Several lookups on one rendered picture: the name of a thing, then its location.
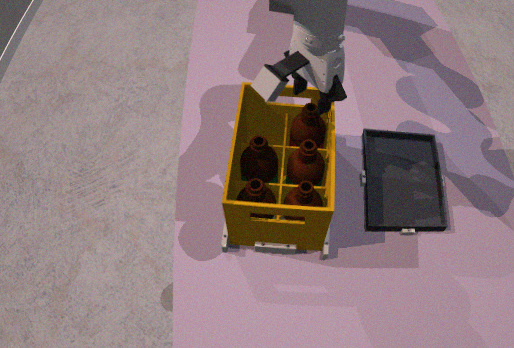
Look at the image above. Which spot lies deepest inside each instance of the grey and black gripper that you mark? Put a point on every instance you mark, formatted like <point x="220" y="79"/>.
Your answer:
<point x="325" y="72"/>

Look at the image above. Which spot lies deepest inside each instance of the brown glass bottle with beige label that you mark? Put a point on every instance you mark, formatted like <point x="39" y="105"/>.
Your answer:
<point x="303" y="195"/>

